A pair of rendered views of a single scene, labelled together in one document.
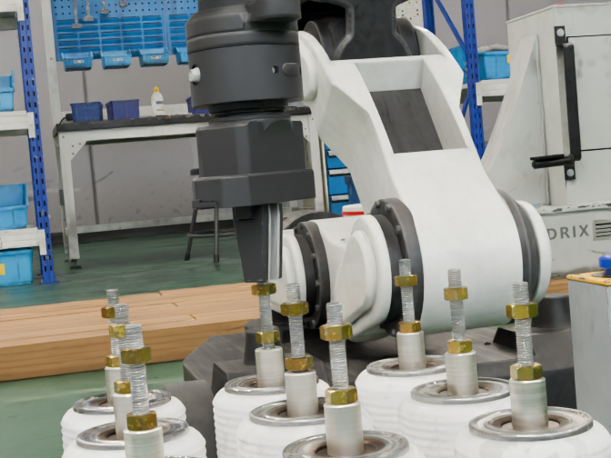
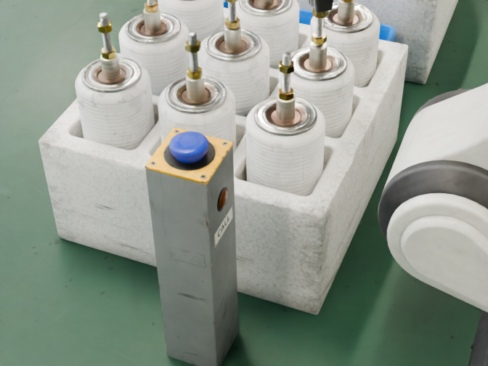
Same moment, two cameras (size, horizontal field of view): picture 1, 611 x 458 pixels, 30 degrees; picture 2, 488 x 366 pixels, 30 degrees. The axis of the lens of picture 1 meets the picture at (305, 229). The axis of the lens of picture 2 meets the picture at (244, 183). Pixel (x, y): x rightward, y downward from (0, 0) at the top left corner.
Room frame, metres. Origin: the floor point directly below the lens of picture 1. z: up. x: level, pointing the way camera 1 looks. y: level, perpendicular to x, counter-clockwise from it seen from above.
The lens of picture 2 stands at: (1.39, -0.81, 0.92)
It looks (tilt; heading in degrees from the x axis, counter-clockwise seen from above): 42 degrees down; 125
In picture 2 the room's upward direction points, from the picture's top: 1 degrees counter-clockwise
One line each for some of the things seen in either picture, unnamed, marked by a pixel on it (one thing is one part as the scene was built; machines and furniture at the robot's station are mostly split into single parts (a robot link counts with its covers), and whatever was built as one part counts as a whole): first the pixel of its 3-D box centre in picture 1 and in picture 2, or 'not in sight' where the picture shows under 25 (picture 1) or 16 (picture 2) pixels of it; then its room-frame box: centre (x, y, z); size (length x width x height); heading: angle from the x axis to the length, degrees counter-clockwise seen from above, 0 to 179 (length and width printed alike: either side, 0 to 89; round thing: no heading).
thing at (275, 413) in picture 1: (303, 413); (233, 45); (0.79, 0.01, 0.25); 0.08 x 0.08 x 0.01
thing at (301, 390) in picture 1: (301, 394); (232, 37); (0.79, 0.01, 0.26); 0.02 x 0.02 x 0.03
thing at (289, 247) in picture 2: not in sight; (235, 140); (0.79, 0.01, 0.09); 0.39 x 0.39 x 0.18; 12
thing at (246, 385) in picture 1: (271, 384); (317, 63); (0.90, 0.04, 0.25); 0.08 x 0.08 x 0.01
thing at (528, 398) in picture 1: (528, 404); (110, 66); (0.70, -0.13, 0.26); 0.02 x 0.02 x 0.03
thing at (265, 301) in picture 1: (265, 314); (319, 26); (0.90, 0.04, 0.31); 0.01 x 0.01 x 0.08
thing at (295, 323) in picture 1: (296, 337); (232, 10); (0.79, 0.01, 0.30); 0.01 x 0.01 x 0.08
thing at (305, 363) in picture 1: (298, 362); (232, 22); (0.79, 0.01, 0.29); 0.02 x 0.02 x 0.01; 7
